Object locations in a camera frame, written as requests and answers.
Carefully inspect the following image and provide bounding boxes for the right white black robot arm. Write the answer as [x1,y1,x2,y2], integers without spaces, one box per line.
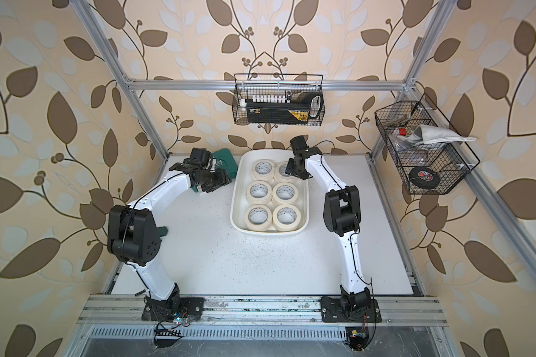
[286,136,372,298]

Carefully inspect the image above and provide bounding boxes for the black tape roll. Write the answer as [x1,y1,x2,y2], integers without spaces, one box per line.
[409,167,441,190]

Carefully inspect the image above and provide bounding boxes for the black wire basket back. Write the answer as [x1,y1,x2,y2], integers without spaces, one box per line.
[232,72,325,126]

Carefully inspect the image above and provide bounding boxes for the black wire basket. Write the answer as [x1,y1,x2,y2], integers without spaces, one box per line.
[375,94,480,195]
[232,72,325,126]

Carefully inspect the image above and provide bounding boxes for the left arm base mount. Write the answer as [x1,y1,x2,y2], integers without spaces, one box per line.
[141,297,205,322]

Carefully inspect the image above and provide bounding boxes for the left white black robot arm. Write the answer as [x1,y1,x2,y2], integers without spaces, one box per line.
[107,148,232,301]

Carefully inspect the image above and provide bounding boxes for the black wire basket right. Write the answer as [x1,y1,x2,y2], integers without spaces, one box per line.
[375,94,480,195]

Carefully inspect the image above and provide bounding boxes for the white plastic storage tray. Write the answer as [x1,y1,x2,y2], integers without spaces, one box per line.
[230,150,310,237]

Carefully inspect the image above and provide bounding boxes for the white cloth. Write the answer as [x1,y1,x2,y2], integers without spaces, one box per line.
[406,124,476,145]

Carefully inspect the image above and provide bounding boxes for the masking tape roll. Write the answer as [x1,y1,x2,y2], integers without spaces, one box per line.
[272,182,299,205]
[251,159,276,181]
[245,181,272,205]
[245,205,272,232]
[274,162,297,183]
[272,204,302,232]

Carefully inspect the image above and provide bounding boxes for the black yellow box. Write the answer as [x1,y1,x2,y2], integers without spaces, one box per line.
[241,92,325,125]

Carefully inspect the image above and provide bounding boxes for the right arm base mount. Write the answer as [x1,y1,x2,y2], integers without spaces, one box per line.
[320,296,382,324]

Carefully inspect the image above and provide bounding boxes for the green tool case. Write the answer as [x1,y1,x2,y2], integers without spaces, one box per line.
[192,149,238,193]

